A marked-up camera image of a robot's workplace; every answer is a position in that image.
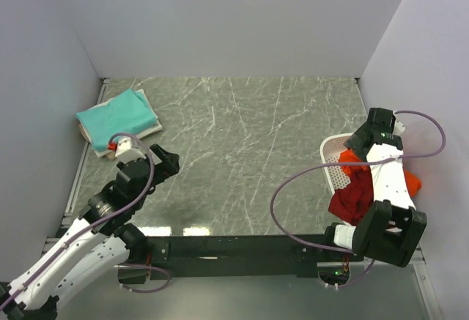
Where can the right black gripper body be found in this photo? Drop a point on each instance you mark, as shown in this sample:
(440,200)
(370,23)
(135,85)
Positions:
(353,142)

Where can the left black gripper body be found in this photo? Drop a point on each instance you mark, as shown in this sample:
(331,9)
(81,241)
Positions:
(163,169)

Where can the orange t-shirt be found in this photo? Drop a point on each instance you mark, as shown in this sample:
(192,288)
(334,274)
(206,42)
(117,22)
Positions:
(363,172)

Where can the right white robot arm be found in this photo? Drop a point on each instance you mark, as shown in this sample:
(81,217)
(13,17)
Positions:
(378,217)

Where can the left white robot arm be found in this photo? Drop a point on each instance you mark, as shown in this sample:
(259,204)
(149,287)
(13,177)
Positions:
(100,238)

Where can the folded beige t-shirt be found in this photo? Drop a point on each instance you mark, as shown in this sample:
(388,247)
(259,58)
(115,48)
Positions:
(107,153)

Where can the white perforated plastic basket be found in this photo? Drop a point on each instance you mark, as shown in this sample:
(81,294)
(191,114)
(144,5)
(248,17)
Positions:
(330,150)

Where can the folded teal t-shirt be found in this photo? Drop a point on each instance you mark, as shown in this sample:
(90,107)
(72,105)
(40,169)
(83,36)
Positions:
(115,120)

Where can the dark red t-shirt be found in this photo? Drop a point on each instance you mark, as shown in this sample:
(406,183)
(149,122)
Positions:
(351,203)

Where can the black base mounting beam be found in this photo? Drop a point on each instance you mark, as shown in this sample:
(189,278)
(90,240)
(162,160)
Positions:
(225,256)

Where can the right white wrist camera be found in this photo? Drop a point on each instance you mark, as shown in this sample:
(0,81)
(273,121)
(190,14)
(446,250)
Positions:
(399,126)

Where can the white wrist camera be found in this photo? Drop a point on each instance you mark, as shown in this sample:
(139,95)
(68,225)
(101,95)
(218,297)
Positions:
(124,148)
(399,126)

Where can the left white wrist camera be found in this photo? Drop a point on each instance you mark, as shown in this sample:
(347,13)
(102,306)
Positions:
(124,148)

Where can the aluminium frame rail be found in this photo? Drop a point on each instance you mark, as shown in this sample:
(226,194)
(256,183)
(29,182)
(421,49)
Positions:
(67,217)

